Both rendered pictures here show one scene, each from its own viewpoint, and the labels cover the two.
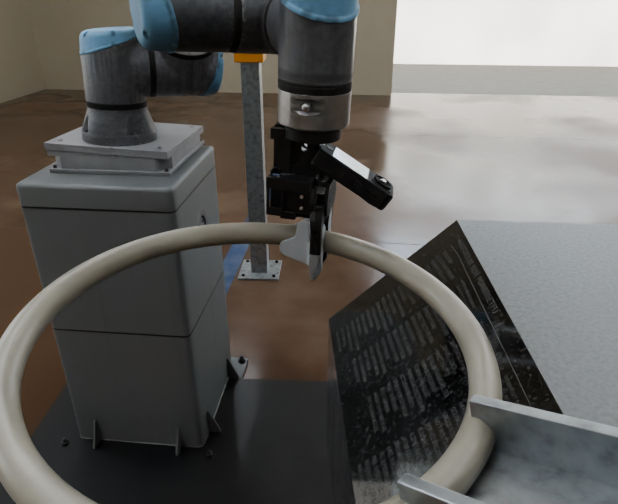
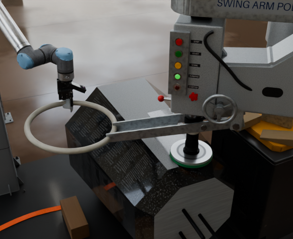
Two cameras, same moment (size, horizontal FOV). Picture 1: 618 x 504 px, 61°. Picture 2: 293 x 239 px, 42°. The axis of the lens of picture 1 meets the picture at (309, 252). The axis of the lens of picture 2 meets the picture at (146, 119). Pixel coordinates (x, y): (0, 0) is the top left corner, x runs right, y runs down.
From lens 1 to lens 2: 1.58 m
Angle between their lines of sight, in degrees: 25
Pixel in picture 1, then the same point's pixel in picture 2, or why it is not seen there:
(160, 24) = (30, 65)
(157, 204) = not seen: outside the picture
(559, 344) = (126, 112)
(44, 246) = not seen: outside the picture
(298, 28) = (63, 62)
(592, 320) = (132, 105)
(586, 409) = not seen: hidden behind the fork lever
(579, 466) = (128, 126)
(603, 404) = not seen: hidden behind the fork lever
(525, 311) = (119, 107)
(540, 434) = (123, 124)
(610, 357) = (136, 112)
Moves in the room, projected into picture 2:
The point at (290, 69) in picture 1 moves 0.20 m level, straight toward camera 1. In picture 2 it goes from (62, 69) to (75, 84)
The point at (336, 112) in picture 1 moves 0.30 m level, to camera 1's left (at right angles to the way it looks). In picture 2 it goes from (72, 76) to (17, 87)
